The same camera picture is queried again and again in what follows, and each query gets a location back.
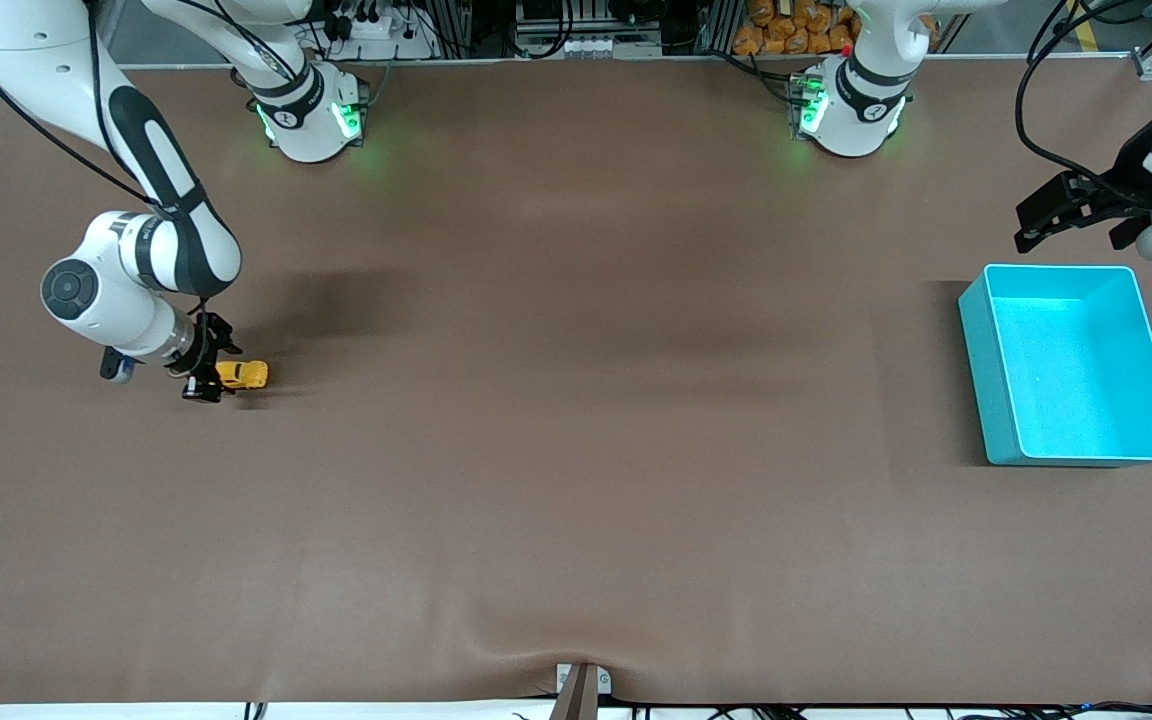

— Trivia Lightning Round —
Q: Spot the teal plastic bin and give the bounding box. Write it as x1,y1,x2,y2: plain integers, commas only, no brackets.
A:
958,264,1152,468

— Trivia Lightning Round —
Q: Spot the pile of orange balls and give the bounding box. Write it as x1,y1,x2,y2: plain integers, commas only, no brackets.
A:
733,0,939,57

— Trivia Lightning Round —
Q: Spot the white power strip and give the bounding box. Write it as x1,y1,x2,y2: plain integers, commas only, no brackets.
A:
321,0,439,61

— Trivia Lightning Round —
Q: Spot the brown table mat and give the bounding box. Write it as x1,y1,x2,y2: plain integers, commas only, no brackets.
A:
0,55,1152,706

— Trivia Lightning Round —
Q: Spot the grey equipment rack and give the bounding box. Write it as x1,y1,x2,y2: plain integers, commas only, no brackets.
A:
511,0,667,59

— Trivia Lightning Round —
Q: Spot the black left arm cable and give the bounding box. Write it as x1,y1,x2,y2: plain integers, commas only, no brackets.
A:
1013,0,1152,211

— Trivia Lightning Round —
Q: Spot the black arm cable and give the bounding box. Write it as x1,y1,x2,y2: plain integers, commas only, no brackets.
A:
0,0,212,321
1013,0,1152,211

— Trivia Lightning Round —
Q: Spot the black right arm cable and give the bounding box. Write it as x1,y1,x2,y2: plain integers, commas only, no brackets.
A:
0,0,212,321

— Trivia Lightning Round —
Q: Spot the black cable bundle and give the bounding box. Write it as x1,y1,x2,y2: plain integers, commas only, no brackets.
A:
936,700,1152,720

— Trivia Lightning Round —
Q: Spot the metal bracket with brown bar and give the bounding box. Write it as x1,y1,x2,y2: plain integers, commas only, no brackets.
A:
548,662,613,720

